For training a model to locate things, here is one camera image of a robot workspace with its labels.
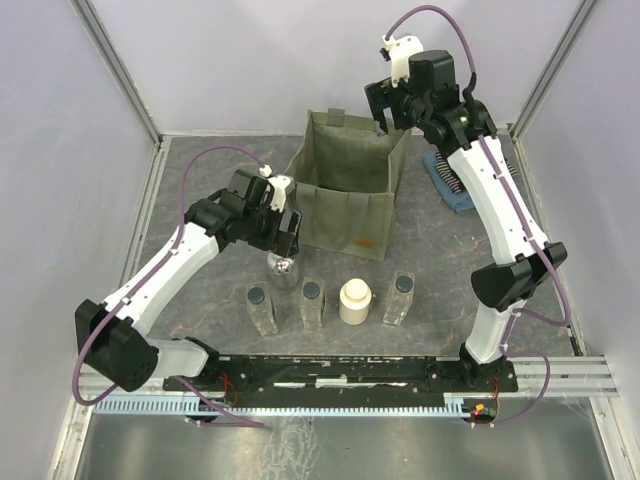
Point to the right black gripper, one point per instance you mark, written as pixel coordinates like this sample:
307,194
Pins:
382,95

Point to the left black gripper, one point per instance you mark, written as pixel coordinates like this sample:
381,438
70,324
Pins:
283,243

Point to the chrome dome clear bottle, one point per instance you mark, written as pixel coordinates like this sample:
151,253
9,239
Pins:
283,271

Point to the green canvas bag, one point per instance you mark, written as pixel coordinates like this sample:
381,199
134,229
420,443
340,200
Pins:
347,175

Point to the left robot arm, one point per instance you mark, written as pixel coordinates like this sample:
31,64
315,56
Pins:
113,335

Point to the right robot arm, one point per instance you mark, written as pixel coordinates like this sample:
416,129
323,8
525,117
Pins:
421,92

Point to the middle clear square bottle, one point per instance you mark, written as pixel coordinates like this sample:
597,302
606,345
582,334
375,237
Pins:
312,303

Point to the clear square bottle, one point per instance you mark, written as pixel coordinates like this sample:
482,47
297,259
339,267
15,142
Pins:
399,298
312,303
260,308

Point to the left clear square bottle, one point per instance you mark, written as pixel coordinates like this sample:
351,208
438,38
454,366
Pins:
260,308

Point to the black white striped cloth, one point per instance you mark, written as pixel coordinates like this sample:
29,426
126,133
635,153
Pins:
473,171

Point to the cream cylindrical jar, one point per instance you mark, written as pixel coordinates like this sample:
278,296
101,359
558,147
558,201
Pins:
355,299

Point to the blue folded cloth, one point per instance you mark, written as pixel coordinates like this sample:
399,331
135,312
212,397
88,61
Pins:
450,192

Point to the right clear square bottle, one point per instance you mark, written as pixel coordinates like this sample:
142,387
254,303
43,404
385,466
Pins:
399,298

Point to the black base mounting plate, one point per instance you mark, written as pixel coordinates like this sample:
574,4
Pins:
213,381

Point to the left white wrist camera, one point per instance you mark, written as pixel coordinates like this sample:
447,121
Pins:
280,184

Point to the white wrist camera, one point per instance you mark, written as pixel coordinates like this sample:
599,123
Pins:
280,184
398,51

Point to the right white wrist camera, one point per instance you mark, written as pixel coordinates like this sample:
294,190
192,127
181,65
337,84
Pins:
398,51

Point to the blue slotted cable duct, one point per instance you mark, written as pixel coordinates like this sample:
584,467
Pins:
302,402

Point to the aluminium front rail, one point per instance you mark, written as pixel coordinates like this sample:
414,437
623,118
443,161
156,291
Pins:
523,377

